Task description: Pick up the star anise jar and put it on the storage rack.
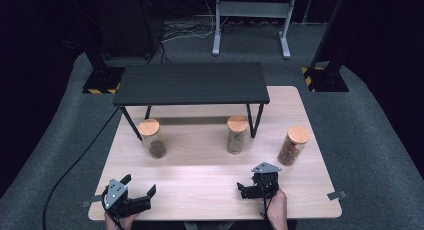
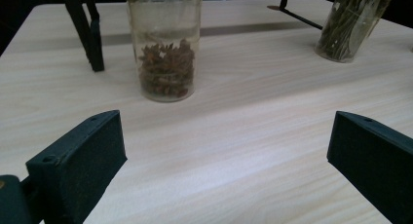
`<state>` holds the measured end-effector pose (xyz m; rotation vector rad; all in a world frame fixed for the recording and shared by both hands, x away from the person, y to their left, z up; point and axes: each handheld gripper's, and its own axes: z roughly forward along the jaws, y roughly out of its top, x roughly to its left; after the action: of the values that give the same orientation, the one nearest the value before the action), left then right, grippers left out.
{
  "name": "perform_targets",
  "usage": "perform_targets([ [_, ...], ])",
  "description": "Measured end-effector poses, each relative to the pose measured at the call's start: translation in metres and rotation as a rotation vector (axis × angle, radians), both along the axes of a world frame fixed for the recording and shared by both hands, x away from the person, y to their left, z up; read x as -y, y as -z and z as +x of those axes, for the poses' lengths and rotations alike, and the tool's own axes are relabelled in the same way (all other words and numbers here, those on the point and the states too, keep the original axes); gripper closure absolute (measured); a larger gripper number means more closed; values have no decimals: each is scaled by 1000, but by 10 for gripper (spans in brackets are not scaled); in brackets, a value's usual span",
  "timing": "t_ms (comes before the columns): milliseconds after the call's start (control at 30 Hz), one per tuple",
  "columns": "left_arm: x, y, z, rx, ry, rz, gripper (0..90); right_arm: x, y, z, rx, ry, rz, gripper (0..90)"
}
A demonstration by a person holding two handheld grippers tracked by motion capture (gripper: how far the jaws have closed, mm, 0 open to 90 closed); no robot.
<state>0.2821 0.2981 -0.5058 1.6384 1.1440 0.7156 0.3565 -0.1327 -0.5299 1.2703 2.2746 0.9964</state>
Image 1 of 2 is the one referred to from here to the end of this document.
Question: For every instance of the grey metal stand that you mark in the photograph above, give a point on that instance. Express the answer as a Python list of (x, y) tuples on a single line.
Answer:
[(255, 9)]

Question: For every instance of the person's left hand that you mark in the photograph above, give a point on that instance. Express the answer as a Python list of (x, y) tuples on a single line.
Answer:
[(120, 224)]

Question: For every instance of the glass jar with dark leaves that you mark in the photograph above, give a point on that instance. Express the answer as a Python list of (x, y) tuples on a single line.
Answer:
[(155, 147)]

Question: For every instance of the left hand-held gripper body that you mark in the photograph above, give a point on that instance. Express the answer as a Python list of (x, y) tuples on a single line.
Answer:
[(116, 194)]

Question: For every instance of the person's right hand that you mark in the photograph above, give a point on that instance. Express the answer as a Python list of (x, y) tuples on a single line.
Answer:
[(278, 210)]

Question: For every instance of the black stand with striped base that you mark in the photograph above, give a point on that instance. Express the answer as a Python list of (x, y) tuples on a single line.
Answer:
[(103, 80), (325, 79)]

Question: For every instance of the grey tape strip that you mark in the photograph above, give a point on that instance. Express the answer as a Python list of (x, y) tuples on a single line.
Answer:
[(336, 195), (93, 200)]

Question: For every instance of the glass jar with orange contents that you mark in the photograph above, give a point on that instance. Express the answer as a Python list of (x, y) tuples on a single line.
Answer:
[(289, 154)]

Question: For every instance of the glass jar with pale contents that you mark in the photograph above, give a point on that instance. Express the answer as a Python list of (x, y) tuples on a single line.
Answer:
[(236, 140)]

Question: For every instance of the black shelf with metal legs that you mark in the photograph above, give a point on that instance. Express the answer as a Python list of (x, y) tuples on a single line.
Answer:
[(193, 83)]

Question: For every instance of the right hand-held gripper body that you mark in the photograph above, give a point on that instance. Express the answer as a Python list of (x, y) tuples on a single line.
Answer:
[(266, 181)]

